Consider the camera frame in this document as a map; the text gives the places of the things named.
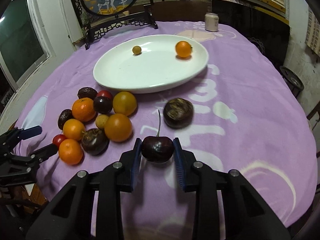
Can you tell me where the red cherry tomato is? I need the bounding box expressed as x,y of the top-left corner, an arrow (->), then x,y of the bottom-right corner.
97,90 -> 113,101
52,134 -> 67,148

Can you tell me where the dark cherry with stem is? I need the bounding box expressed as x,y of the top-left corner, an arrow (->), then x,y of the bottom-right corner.
140,110 -> 174,164

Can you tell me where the tan longan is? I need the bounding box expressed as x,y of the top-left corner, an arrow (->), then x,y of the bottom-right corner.
95,114 -> 109,129

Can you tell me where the large dark passion fruit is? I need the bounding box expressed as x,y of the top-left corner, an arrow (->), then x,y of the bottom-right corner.
163,98 -> 194,129

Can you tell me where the dark plum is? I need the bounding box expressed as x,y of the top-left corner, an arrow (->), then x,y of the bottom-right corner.
93,96 -> 113,114

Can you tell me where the red cherry tomato top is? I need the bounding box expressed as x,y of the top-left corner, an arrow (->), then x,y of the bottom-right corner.
97,90 -> 113,101

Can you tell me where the orange tangerine lower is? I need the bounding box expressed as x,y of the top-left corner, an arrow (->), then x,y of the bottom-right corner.
59,139 -> 84,165

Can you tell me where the large orange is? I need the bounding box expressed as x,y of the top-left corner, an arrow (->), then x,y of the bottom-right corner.
104,113 -> 133,142

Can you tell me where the orange tangerine middle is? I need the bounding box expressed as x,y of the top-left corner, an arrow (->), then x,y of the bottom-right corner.
62,119 -> 86,141

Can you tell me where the dark passion fruit lower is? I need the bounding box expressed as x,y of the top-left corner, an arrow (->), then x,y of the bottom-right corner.
81,128 -> 110,155

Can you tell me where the yellow-orange orange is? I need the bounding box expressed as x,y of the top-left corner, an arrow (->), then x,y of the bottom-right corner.
113,92 -> 137,116

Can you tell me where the orange tangerine with stem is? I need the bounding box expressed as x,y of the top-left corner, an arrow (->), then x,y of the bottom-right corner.
72,98 -> 97,122

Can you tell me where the dark passion fruit top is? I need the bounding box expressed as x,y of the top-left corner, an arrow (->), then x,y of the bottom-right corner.
77,87 -> 98,100

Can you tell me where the purple tablecloth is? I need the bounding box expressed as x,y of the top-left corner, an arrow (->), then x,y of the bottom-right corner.
14,22 -> 317,226

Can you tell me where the window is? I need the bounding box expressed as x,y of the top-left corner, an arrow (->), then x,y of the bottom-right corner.
1,0 -> 52,90

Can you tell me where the white oval plate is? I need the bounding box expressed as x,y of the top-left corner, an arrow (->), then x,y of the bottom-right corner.
93,35 -> 209,94

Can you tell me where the small yellow-green longan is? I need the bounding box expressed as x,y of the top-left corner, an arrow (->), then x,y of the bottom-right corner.
132,46 -> 142,55

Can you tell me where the orange tangerine on plate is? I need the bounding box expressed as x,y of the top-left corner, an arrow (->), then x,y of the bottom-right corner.
175,41 -> 193,59

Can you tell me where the black round stool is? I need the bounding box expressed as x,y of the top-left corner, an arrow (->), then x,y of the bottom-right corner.
279,66 -> 304,99

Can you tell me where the round painted screen ornament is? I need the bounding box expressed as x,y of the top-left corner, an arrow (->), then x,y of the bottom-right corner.
71,0 -> 158,49

